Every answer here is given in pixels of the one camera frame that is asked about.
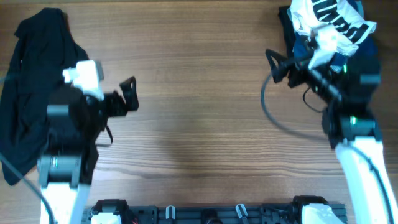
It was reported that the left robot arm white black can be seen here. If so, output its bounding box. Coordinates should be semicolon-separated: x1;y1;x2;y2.
37;77;139;223

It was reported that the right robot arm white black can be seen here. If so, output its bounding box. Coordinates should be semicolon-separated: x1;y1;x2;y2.
265;49;397;223

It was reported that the black folded garment in pile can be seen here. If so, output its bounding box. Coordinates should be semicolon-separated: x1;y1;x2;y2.
278;6;296;58

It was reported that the white t-shirt black lettering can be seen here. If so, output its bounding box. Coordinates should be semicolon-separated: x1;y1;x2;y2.
289;0;377;70

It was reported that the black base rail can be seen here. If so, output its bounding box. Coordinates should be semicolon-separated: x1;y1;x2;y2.
81;198;348;224

